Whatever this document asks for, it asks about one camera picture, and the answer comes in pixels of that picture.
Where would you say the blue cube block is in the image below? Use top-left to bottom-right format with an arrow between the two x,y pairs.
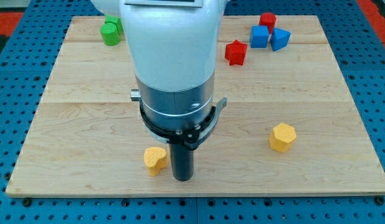
250,26 -> 270,49

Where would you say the green cube block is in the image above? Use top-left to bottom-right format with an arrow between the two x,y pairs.
105,15 -> 123,35

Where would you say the green cylinder block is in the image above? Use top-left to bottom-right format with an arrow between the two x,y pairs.
100,23 -> 120,46

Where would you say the red star block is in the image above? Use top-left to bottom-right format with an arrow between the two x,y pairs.
225,40 -> 248,65

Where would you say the red cylinder block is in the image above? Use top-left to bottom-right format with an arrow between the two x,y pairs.
259,12 -> 277,34

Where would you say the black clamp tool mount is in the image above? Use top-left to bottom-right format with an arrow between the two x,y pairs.
139,98 -> 227,151

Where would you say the yellow heart block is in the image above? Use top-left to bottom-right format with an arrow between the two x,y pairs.
143,147 -> 168,177

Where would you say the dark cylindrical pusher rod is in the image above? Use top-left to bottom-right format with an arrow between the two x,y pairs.
169,144 -> 194,182

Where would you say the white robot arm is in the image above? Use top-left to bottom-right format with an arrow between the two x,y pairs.
92,0 -> 227,181

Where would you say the wooden board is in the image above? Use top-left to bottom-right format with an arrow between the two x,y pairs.
6,16 -> 385,198

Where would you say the yellow hexagon block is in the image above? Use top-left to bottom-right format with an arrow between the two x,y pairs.
269,123 -> 297,153

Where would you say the blue triangle block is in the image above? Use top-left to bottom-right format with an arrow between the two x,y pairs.
270,28 -> 291,51

